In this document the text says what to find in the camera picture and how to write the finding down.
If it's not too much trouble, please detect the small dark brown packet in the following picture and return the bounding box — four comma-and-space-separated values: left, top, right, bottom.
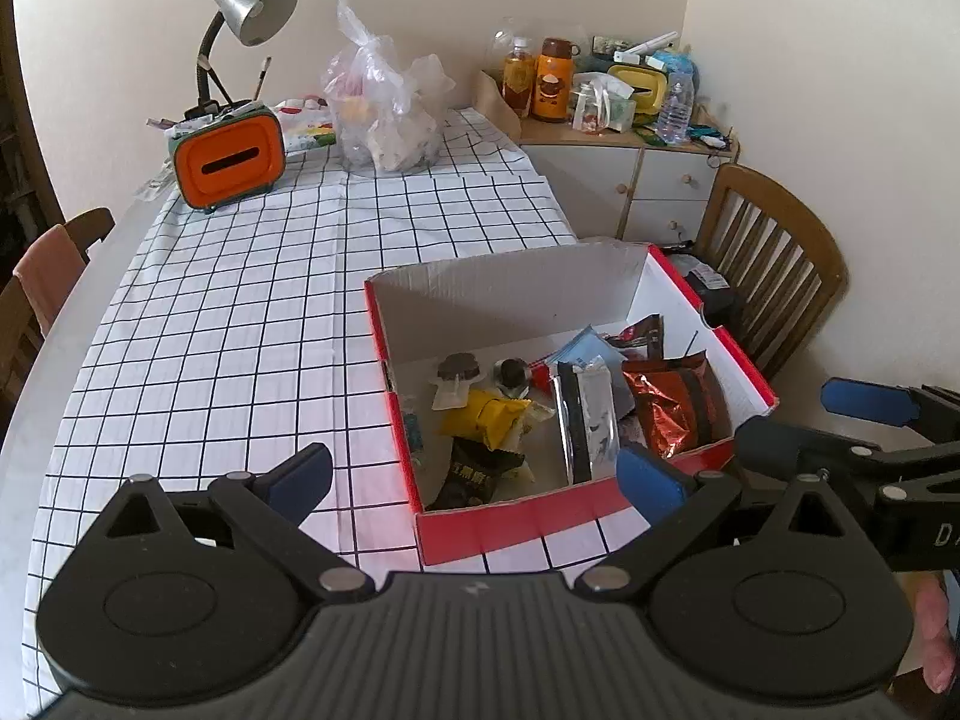
604, 313, 665, 362

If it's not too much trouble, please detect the white tube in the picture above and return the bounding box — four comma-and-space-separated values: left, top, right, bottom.
611, 32, 680, 62

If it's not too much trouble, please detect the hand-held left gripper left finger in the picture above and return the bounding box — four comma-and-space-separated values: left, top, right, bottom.
101, 444, 374, 602

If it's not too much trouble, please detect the person's right hand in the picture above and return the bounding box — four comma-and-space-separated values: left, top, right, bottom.
911, 574, 959, 695

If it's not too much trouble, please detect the black snack packet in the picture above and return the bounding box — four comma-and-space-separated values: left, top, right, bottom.
427, 439, 527, 512

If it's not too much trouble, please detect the clear packet with brown treat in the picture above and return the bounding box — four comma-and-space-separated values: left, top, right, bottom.
431, 352, 485, 414

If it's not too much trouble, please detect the orange teal tissue box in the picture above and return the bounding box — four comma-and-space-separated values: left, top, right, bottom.
169, 103, 288, 215

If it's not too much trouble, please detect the red cardboard box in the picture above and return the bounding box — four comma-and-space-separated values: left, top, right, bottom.
365, 242, 778, 567

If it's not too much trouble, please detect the black bag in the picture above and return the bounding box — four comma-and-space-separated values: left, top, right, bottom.
675, 262, 744, 332

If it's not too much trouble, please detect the small clear gift bag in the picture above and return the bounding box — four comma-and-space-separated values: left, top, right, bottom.
571, 71, 639, 135

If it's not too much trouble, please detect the orange thermos flask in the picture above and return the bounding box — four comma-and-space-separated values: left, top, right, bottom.
534, 37, 581, 124

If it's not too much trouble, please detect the checked tablecloth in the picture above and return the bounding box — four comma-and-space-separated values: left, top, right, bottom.
22, 106, 653, 713

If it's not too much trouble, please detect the brown cardboard piece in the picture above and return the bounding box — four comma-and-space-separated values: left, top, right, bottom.
476, 69, 538, 140

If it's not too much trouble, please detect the crumpled clear wrap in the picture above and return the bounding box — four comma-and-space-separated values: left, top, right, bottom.
135, 165, 178, 204

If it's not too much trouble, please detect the silver desk lamp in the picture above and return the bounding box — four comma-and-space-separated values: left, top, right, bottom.
196, 0, 299, 118

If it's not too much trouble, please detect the brown snack packet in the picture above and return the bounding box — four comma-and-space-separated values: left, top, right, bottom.
621, 351, 733, 459

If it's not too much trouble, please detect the green silver snack packet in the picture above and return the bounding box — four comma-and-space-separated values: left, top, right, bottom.
551, 360, 624, 485

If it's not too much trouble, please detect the clear water bottle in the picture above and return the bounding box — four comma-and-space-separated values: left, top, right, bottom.
656, 73, 695, 148

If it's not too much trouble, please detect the cream snack packet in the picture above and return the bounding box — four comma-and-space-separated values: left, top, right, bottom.
502, 399, 557, 482

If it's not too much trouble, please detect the light blue snack packet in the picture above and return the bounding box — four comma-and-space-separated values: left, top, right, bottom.
544, 325, 613, 369

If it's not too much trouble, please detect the white wooden cabinet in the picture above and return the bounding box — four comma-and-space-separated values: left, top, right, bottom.
517, 124, 740, 245

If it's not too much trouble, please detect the yellow lunch container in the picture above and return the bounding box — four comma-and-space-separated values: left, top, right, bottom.
606, 64, 669, 125

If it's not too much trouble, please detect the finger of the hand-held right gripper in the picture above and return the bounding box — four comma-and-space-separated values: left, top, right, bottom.
821, 379, 960, 434
733, 417, 960, 512

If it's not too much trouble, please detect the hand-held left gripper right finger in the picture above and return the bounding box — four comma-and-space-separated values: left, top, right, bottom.
574, 442, 863, 602

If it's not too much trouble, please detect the slatted wooden chair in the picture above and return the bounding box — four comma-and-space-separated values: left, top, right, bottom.
694, 163, 849, 384

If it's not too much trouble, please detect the yellow snack packet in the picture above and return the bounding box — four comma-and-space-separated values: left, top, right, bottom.
439, 388, 530, 452

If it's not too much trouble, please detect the orange liquid bottle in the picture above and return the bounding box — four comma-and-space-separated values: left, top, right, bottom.
501, 36, 538, 118

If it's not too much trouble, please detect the round clear-wrapped candy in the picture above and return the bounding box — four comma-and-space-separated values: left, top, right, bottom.
491, 358, 534, 399

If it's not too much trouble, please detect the printed colourful packet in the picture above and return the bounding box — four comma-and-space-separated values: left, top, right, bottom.
274, 96, 335, 152

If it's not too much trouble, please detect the pink cloth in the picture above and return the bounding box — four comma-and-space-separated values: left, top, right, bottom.
15, 223, 88, 339

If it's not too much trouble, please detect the clear plastic bag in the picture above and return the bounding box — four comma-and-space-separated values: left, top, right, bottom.
321, 0, 458, 174

